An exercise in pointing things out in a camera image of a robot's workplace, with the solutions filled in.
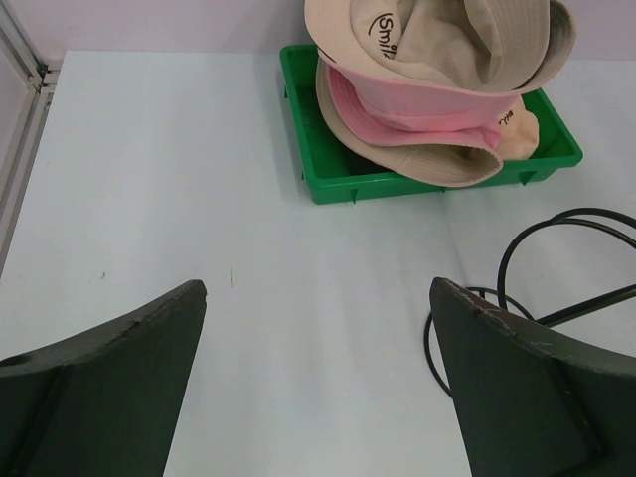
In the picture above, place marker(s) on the aluminium frame post left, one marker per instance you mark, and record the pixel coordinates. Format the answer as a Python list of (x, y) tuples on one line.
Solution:
[(28, 84)]

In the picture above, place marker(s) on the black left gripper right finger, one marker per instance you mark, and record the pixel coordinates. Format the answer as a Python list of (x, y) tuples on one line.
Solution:
[(529, 400)]

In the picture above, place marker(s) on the beige smile bucket hat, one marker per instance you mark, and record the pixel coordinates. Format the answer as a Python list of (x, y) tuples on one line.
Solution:
[(482, 46)]

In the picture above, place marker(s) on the green plastic tray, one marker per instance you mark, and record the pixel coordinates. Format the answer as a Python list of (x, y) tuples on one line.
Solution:
[(335, 174)]

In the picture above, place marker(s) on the beige brim bucket hat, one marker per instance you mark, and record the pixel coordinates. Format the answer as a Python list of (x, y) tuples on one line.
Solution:
[(453, 165)]

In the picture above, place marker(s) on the pink bucket hat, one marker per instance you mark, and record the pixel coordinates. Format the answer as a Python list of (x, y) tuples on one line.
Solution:
[(395, 113)]

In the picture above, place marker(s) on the peach embroidered bucket hat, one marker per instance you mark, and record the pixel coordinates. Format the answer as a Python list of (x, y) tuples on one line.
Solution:
[(519, 133)]

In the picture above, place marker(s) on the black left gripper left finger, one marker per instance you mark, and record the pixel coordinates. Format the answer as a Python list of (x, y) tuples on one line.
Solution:
[(106, 401)]

